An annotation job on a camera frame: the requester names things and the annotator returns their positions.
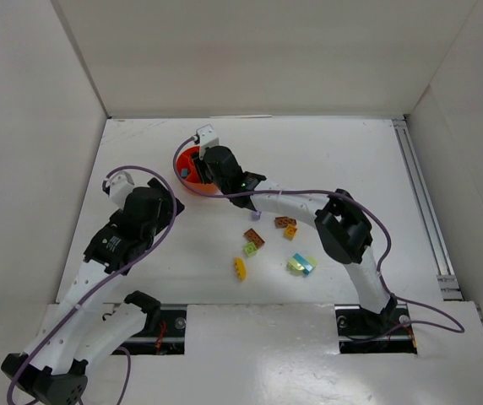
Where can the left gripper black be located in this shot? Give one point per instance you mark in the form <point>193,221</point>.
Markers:
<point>167,196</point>

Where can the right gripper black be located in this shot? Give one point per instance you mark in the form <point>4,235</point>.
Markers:
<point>199,164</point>

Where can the orange square lego brick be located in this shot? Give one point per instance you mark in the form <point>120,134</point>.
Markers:
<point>290,231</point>

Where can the yellow curved lego brick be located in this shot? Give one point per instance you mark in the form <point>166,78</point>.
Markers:
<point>240,268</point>

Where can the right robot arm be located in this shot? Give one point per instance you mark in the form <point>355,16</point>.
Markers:
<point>343,228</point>

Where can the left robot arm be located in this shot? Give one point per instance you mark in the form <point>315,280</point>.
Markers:
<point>54,367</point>

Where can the orange round divided container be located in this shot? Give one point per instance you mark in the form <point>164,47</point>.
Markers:
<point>184,160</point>

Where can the brown lego plate left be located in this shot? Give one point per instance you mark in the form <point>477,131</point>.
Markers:
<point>253,236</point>

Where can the brown lego plate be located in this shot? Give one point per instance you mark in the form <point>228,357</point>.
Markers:
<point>283,222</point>
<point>253,236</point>

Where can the brown lego plate right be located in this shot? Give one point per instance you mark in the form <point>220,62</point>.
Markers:
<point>283,222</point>

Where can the lime green lego brick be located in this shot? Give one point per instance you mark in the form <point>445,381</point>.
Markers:
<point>250,249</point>

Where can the pale yellow lego brick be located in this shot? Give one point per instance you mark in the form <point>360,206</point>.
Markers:
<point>292,266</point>

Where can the turquoise lego brick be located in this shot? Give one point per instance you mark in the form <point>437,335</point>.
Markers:
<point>306,265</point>

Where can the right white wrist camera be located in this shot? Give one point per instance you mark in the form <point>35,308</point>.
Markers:
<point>207,138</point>

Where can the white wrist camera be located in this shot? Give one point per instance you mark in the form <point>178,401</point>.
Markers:
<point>118,187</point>
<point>207,138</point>

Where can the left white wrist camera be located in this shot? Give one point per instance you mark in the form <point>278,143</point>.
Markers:
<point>118,187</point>

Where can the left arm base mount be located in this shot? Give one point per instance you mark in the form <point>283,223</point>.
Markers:
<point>164,328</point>

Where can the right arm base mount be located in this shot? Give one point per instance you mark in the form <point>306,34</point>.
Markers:
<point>359,333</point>

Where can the aluminium rail right side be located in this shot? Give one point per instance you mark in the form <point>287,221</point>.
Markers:
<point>446,277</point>

